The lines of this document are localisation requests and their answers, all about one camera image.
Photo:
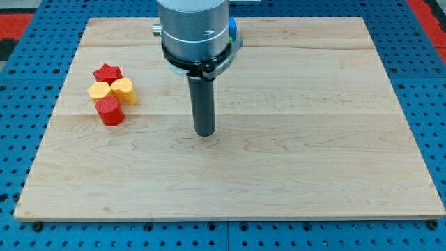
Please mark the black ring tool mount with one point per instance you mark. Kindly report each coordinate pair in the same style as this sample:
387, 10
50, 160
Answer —
207, 70

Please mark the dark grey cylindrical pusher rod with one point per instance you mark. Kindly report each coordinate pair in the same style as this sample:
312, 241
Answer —
202, 102

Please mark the blue triangle block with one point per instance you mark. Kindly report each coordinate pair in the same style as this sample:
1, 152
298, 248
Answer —
233, 29

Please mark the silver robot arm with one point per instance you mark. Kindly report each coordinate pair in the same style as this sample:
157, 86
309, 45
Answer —
199, 38

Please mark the yellow heart block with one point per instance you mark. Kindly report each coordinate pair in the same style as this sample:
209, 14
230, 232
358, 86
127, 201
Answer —
124, 92

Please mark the red cylinder block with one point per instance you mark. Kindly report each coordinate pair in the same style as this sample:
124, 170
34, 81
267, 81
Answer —
109, 110

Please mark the red star block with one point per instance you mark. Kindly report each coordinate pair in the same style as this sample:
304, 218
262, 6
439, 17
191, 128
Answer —
108, 74

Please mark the yellow hexagon block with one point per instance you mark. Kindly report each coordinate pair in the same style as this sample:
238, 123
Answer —
99, 90

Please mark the light wooden board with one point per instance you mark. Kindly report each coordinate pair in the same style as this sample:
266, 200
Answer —
308, 127

